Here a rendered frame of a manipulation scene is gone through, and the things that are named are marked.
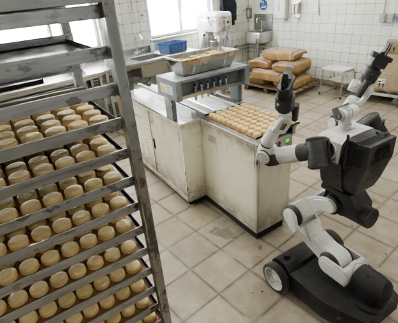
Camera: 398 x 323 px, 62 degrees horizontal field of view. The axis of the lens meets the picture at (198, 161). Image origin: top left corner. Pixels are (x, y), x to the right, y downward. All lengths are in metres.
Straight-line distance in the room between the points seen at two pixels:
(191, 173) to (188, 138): 0.33
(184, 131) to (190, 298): 1.26
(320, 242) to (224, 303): 0.72
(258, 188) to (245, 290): 0.70
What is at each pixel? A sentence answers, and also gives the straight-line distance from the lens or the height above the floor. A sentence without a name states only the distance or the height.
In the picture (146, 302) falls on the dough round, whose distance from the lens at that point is 1.34.
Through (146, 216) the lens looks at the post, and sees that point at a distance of 1.02.
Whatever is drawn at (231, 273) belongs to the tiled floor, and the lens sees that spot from 2.47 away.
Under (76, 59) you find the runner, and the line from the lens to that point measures 0.84.
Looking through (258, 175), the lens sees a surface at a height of 0.60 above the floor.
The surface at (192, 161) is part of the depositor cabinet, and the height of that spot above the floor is 0.48.
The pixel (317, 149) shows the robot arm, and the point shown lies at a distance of 1.62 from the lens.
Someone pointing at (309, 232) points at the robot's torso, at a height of 0.40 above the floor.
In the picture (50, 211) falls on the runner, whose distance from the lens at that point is 0.95.
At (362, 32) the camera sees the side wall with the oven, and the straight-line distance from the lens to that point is 6.23.
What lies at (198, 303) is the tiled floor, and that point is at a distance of 2.32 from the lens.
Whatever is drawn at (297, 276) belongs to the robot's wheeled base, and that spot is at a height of 0.17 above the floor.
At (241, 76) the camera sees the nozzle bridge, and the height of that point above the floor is 1.08.
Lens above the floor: 1.81
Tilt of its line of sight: 28 degrees down
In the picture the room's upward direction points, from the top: 5 degrees counter-clockwise
